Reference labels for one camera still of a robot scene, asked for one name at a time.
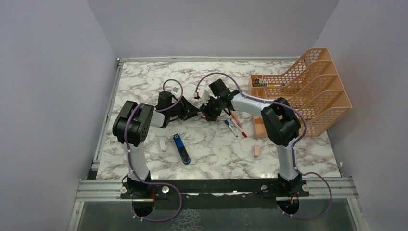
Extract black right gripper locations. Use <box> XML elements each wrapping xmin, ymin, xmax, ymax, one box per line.
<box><xmin>199</xmin><ymin>94</ymin><xmax>222</xmax><ymax>122</ymax></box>

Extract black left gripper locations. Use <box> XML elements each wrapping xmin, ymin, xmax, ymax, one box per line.
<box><xmin>167</xmin><ymin>95</ymin><xmax>199</xmax><ymax>120</ymax></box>

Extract blue stapler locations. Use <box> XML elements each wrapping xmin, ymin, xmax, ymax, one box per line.
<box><xmin>173</xmin><ymin>134</ymin><xmax>191</xmax><ymax>165</ymax></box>

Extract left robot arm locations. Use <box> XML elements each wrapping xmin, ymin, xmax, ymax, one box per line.
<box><xmin>112</xmin><ymin>91</ymin><xmax>199</xmax><ymax>198</ymax></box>

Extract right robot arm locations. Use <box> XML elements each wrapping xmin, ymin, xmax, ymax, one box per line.
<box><xmin>196</xmin><ymin>79</ymin><xmax>302</xmax><ymax>196</ymax></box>

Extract small pink stapler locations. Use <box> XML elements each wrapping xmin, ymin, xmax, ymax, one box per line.
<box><xmin>253</xmin><ymin>145</ymin><xmax>260</xmax><ymax>158</ymax></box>

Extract salmon pink pen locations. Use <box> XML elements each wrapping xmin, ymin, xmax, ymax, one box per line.
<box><xmin>230</xmin><ymin>111</ymin><xmax>240</xmax><ymax>123</ymax></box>

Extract blue capped white marker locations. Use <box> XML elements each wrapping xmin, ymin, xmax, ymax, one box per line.
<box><xmin>224</xmin><ymin>120</ymin><xmax>238</xmax><ymax>137</ymax></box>

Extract black binder clips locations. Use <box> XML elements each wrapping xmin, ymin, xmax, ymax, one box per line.
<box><xmin>253</xmin><ymin>78</ymin><xmax>268</xmax><ymax>87</ymax></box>

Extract red capped white marker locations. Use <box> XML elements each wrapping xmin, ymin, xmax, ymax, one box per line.
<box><xmin>230</xmin><ymin>119</ymin><xmax>247</xmax><ymax>138</ymax></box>

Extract yellow capped marker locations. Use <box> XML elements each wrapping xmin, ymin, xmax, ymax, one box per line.
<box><xmin>268</xmin><ymin>84</ymin><xmax>285</xmax><ymax>87</ymax></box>

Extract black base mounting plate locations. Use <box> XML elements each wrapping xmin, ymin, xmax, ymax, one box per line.
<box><xmin>120</xmin><ymin>178</ymin><xmax>309</xmax><ymax>210</ymax></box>

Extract peach plastic file organizer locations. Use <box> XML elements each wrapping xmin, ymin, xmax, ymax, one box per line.
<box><xmin>247</xmin><ymin>48</ymin><xmax>352</xmax><ymax>137</ymax></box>

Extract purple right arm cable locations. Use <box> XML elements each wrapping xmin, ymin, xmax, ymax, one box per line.
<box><xmin>195</xmin><ymin>72</ymin><xmax>333</xmax><ymax>221</ymax></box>

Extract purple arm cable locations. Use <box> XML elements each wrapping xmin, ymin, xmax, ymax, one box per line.
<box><xmin>123</xmin><ymin>78</ymin><xmax>184</xmax><ymax>223</ymax></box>
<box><xmin>195</xmin><ymin>72</ymin><xmax>333</xmax><ymax>221</ymax></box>

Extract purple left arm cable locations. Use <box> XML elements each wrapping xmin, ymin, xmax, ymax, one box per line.
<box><xmin>123</xmin><ymin>78</ymin><xmax>184</xmax><ymax>223</ymax></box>

